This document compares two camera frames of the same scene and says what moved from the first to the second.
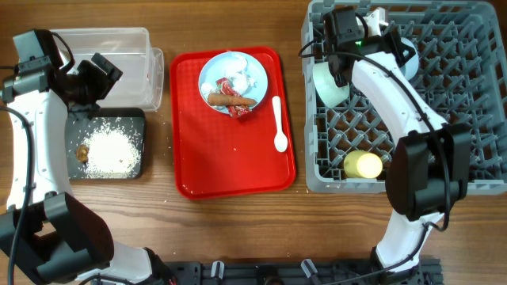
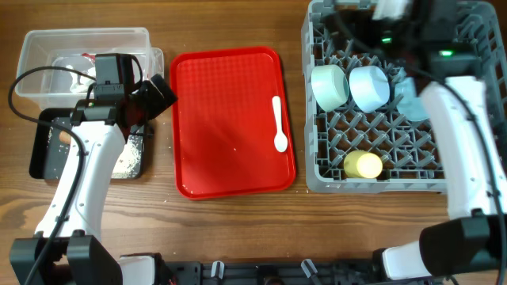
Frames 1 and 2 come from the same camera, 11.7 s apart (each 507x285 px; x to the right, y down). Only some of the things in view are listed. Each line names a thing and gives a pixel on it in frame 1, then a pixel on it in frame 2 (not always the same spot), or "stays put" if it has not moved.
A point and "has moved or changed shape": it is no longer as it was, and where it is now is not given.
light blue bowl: [411, 68] has moved or changed shape
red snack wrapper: [235, 111] → [92, 57]
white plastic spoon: [280, 141] stays put
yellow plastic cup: [363, 165] stays put
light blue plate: [231, 79] has moved or changed shape
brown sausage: [217, 99] has moved or changed shape
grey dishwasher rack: [462, 75] stays put
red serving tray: [232, 125] stays put
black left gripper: [104, 82] → [158, 102]
